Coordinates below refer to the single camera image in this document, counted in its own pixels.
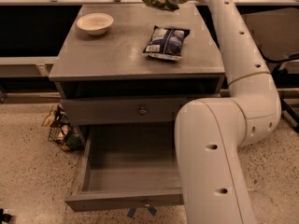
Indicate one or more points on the open grey bottom drawer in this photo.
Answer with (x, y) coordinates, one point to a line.
(128, 166)

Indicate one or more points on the wire basket with snacks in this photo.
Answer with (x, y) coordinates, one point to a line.
(62, 133)

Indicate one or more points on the blue chip bag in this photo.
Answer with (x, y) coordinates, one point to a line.
(166, 43)

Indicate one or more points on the closed grey upper drawer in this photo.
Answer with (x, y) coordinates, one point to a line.
(91, 111)

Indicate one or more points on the black stand with tray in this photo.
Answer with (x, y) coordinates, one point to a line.
(286, 77)

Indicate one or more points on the white ceramic bowl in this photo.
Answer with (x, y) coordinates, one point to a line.
(95, 23)

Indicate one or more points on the grey wooden drawer cabinet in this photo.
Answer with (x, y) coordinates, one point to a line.
(113, 65)

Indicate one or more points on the black object floor corner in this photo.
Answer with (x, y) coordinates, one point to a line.
(4, 217)

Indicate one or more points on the blue tape strips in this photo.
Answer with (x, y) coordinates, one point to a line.
(132, 212)

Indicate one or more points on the green jalapeno chip bag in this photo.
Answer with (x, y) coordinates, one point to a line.
(162, 6)

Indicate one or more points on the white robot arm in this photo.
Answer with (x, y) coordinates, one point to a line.
(209, 131)

